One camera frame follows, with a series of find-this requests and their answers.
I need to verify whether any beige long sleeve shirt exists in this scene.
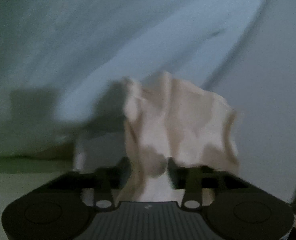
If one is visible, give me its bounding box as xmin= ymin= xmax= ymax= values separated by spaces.
xmin=117 ymin=73 xmax=239 ymax=202

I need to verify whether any carrot print light sheet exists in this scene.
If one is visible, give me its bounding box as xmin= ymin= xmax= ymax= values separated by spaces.
xmin=0 ymin=0 xmax=279 ymax=160

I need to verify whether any green grid cutting mat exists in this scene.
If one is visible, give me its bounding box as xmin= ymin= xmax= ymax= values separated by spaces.
xmin=0 ymin=155 xmax=89 ymax=240

